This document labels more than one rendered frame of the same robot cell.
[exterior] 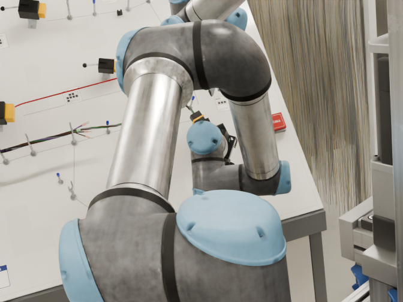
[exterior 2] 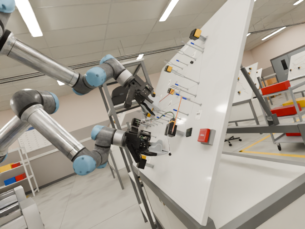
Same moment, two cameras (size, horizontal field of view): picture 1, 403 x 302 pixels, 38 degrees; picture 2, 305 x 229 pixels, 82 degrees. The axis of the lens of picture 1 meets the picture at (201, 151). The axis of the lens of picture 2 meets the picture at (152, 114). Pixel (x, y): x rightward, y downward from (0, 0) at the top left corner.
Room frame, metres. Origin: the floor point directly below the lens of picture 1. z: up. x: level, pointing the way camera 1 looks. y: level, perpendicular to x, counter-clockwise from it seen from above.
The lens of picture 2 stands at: (1.43, -0.87, 1.24)
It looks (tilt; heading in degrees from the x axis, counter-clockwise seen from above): 1 degrees up; 86
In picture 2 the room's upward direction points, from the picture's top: 19 degrees counter-clockwise
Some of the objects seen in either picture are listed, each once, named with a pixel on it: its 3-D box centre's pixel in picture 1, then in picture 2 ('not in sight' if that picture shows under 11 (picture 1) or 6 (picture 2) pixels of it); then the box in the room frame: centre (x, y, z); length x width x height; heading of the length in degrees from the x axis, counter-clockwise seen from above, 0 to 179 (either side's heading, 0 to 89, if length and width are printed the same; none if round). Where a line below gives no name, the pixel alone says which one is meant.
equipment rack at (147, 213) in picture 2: not in sight; (143, 147); (1.37, 1.21, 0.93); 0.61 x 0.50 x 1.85; 103
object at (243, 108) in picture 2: not in sight; (239, 102); (4.17, 3.74, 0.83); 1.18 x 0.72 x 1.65; 108
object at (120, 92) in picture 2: not in sight; (122, 96); (1.34, 1.10, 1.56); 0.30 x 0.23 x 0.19; 15
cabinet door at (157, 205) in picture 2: not in sight; (155, 201); (1.34, 0.53, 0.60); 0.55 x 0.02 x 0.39; 103
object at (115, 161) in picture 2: not in sight; (120, 145); (0.78, 3.53, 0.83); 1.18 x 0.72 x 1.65; 108
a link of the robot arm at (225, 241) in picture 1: (229, 255); not in sight; (0.59, -0.01, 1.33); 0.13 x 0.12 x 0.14; 79
